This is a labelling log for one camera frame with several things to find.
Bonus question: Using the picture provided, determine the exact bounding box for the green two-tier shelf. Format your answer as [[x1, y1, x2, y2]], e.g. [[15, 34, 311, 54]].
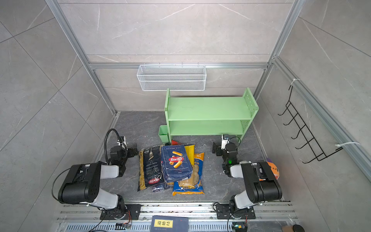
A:
[[164, 88, 259, 140]]

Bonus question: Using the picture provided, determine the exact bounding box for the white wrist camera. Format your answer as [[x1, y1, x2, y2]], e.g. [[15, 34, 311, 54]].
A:
[[117, 136, 128, 150], [221, 134, 230, 149]]

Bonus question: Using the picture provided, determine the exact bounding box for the blue Barilla rigatoni box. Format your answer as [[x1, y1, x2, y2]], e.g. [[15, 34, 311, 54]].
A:
[[161, 145, 193, 183]]

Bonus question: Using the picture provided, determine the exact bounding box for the white wire mesh basket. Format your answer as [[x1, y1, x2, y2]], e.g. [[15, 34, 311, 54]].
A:
[[137, 64, 207, 91]]

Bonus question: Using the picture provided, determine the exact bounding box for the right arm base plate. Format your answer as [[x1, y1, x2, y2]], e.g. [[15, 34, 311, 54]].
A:
[[213, 203, 256, 219]]

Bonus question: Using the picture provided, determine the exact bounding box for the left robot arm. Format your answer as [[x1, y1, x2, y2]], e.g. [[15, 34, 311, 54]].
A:
[[51, 128, 138, 212]]

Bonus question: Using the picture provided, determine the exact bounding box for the black penne pasta bag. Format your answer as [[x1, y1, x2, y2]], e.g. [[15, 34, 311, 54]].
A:
[[138, 145, 165, 191]]

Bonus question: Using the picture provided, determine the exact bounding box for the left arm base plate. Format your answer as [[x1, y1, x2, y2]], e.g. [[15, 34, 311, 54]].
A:
[[100, 204, 142, 220]]

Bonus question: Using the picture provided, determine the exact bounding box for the red spaghetti pack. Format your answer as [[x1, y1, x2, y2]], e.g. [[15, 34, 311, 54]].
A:
[[171, 140, 181, 146]]

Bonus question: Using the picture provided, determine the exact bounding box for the blue orecchiette pasta bag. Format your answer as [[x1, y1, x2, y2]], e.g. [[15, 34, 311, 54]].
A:
[[173, 153, 204, 196]]

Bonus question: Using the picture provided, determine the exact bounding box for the yellow spaghetti bag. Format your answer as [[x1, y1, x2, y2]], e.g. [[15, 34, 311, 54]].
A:
[[178, 144, 201, 189]]

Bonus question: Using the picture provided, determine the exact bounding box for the orange monster plush toy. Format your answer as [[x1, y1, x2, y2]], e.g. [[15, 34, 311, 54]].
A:
[[267, 159, 280, 180]]

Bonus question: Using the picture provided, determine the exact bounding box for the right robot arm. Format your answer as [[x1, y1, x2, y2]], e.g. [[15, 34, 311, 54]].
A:
[[212, 143, 283, 212]]

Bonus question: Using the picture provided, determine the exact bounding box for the black wire hook rack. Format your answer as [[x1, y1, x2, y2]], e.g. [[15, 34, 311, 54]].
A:
[[278, 86, 343, 164]]

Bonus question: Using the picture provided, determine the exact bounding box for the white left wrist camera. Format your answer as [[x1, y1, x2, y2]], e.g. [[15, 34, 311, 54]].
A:
[[117, 136, 128, 150]]

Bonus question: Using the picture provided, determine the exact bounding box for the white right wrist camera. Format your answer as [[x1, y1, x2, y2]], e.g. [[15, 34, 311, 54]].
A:
[[221, 134, 230, 149]]

